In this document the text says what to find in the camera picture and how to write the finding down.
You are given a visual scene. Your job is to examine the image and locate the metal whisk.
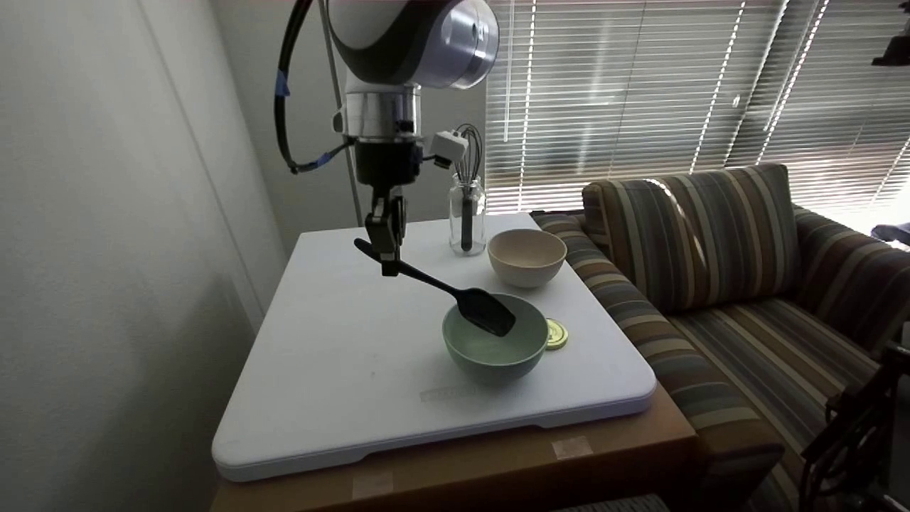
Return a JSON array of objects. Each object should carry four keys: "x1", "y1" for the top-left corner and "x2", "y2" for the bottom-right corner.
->
[{"x1": 451, "y1": 122, "x2": 482, "y2": 254}]

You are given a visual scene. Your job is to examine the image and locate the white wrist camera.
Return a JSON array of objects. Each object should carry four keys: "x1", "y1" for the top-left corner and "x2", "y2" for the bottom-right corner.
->
[{"x1": 430, "y1": 130, "x2": 468, "y2": 167}]

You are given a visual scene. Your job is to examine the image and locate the black plastic spoon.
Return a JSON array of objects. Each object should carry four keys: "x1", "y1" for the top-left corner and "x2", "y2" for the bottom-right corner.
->
[{"x1": 354, "y1": 240, "x2": 515, "y2": 337}]

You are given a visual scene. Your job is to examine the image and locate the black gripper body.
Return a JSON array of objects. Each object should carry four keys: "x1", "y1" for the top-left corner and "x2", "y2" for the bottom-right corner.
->
[{"x1": 354, "y1": 143, "x2": 420, "y2": 223}]

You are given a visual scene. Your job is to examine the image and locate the clear glass jar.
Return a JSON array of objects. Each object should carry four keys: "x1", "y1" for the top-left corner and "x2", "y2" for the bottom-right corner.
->
[{"x1": 448, "y1": 180, "x2": 485, "y2": 256}]

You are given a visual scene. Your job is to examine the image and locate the beige bowl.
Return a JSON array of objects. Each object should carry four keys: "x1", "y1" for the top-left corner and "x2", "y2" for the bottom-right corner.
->
[{"x1": 485, "y1": 227, "x2": 565, "y2": 291}]

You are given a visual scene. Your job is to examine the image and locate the black metal stand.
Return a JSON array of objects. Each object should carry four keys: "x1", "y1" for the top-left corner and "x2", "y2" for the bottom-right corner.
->
[{"x1": 800, "y1": 344, "x2": 910, "y2": 512}]

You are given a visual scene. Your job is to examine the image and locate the striped sofa cushion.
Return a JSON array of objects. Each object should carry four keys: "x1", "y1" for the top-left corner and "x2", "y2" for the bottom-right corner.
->
[{"x1": 582, "y1": 162, "x2": 800, "y2": 314}]

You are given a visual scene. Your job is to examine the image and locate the green bowl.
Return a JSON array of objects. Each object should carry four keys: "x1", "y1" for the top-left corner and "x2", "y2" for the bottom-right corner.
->
[{"x1": 444, "y1": 297, "x2": 549, "y2": 384}]

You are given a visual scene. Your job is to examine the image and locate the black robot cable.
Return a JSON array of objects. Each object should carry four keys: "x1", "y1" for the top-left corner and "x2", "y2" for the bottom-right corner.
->
[{"x1": 272, "y1": 0, "x2": 357, "y2": 176}]

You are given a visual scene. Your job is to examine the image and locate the striped sofa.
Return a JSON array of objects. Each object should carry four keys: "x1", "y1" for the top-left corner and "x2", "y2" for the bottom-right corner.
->
[{"x1": 534, "y1": 199, "x2": 910, "y2": 512}]

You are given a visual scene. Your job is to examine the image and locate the window blinds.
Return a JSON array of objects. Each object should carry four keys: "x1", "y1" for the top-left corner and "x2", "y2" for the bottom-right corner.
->
[{"x1": 485, "y1": 0, "x2": 910, "y2": 231}]

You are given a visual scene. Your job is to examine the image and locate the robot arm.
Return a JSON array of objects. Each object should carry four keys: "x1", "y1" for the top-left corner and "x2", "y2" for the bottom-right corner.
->
[{"x1": 326, "y1": 0, "x2": 500, "y2": 277}]

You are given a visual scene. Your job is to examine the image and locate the brown cardboard box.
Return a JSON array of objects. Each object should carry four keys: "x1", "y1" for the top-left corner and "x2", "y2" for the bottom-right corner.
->
[{"x1": 211, "y1": 389, "x2": 696, "y2": 512}]

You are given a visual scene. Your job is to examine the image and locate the white table board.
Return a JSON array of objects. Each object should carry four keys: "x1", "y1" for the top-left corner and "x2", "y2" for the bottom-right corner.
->
[{"x1": 211, "y1": 227, "x2": 656, "y2": 482}]

